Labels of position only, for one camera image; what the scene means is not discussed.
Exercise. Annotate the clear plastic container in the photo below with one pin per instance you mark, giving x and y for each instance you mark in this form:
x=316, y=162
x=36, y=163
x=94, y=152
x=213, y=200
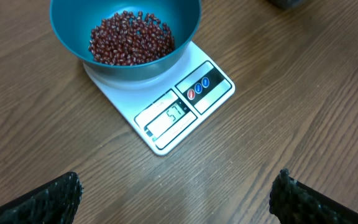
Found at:
x=286, y=4

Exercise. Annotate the blue metal bowl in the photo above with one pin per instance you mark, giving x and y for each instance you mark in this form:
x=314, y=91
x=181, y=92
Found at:
x=73, y=20

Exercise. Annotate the red beans in bowl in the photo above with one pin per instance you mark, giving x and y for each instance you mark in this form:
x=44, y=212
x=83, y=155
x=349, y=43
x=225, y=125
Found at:
x=130, y=38

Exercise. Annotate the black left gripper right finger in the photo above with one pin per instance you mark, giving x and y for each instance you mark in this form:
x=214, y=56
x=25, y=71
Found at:
x=293, y=202

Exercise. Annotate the white digital kitchen scale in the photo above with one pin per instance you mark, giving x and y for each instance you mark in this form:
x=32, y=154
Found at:
x=165, y=109

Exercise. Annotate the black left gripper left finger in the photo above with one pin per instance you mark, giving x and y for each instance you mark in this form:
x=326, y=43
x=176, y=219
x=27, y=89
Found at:
x=56, y=201

